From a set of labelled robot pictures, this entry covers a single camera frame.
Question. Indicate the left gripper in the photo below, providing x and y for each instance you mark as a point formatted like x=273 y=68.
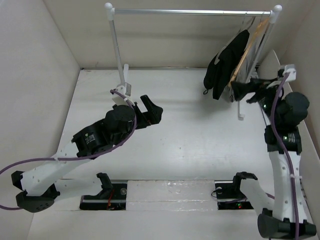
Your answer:
x=151 y=117

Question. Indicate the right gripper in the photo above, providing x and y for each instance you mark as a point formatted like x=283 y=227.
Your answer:
x=241 y=89

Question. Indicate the black trousers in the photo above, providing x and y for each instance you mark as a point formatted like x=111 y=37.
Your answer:
x=219 y=70

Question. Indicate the grey metal hanger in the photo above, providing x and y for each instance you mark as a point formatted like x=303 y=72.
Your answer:
x=244 y=26

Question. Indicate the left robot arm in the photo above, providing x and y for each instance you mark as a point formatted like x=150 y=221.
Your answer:
x=46 y=184

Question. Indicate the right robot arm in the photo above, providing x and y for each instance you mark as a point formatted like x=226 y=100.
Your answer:
x=280 y=216

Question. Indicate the grey hanging trousers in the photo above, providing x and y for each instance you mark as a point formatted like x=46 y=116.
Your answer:
x=244 y=70

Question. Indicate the wooden hanger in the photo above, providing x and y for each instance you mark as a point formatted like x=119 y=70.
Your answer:
x=256 y=34

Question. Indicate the silver clothes rack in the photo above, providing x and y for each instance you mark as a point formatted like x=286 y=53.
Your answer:
x=180 y=39

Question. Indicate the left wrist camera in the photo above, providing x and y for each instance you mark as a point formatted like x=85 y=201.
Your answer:
x=122 y=92

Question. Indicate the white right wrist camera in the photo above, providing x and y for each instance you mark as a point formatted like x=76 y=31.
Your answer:
x=287 y=72

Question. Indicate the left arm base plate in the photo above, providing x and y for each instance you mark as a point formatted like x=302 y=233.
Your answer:
x=112 y=198

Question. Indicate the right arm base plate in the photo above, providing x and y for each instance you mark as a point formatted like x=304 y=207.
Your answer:
x=229 y=198

